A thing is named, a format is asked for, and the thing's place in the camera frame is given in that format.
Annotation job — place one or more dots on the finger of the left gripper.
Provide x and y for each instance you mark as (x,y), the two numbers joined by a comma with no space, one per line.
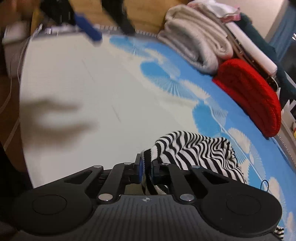
(85,26)
(116,10)

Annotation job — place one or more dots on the blue white patterned bedsheet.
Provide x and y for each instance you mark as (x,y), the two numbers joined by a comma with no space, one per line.
(83,104)

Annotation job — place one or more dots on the white pink folded clothes stack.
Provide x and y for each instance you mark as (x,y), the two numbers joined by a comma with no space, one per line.
(226,16)

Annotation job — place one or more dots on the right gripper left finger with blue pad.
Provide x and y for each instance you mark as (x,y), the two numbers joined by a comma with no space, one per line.
(122,179)

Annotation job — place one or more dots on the dark teal shark plush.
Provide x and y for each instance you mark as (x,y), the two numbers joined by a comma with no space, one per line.
(287,90)

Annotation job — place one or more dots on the red folded blanket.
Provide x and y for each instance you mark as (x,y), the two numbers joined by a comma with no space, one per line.
(252,93)

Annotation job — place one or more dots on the blue curtain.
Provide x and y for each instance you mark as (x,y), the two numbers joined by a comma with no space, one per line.
(282,37)

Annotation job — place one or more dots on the cream folded blanket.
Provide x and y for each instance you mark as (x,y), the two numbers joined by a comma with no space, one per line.
(197,38)

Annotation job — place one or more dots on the black white striped hooded shirt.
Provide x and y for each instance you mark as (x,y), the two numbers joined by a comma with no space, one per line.
(225,207)

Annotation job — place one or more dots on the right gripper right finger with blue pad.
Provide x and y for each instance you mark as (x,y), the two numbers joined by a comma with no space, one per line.
(169,179)

